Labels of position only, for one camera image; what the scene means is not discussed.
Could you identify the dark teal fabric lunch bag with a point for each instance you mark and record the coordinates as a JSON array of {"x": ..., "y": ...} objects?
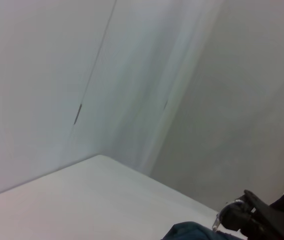
[{"x": 189, "y": 231}]

